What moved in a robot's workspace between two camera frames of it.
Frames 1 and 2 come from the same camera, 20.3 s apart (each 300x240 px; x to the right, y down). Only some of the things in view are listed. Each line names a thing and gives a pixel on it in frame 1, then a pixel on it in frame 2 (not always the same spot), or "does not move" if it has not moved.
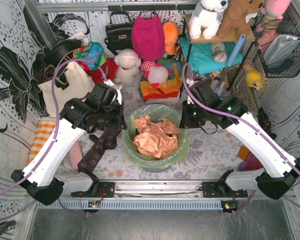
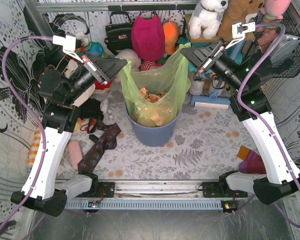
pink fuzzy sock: x=75 y=153 does not move
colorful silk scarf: x=92 y=53 does not move
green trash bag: x=155 y=112 to x=154 y=97
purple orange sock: x=250 y=162 does not move
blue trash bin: x=155 y=170 to x=154 y=136
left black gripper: x=121 y=116 to x=95 y=72
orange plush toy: x=170 y=32 does not move
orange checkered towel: x=44 y=129 does not move
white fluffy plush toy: x=127 y=70 does not move
